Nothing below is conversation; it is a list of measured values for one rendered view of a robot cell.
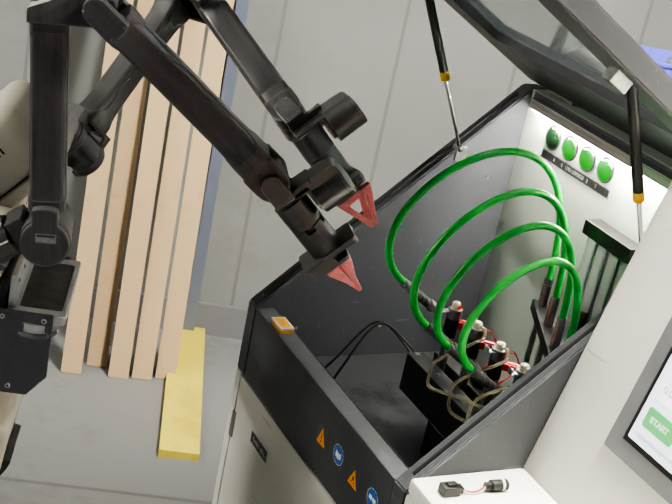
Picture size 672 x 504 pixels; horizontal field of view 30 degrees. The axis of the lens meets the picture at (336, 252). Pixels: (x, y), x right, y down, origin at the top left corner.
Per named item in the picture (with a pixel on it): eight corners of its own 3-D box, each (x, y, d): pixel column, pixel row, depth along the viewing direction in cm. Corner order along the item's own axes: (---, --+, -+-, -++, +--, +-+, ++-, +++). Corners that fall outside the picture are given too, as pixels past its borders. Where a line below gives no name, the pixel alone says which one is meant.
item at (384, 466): (243, 376, 262) (256, 307, 256) (262, 375, 264) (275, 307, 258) (374, 558, 212) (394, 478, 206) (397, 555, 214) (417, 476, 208)
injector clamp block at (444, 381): (391, 418, 249) (407, 351, 243) (434, 415, 253) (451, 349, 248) (478, 519, 221) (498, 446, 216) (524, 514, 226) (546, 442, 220)
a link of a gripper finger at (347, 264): (375, 289, 207) (343, 248, 203) (340, 314, 207) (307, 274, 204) (367, 272, 213) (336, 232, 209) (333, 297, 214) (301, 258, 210)
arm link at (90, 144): (49, 152, 243) (34, 136, 238) (95, 129, 242) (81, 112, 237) (56, 186, 237) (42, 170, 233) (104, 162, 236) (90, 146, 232)
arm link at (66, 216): (-2, 216, 201) (-6, 230, 196) (54, 188, 200) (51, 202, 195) (29, 261, 205) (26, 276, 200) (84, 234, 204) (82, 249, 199)
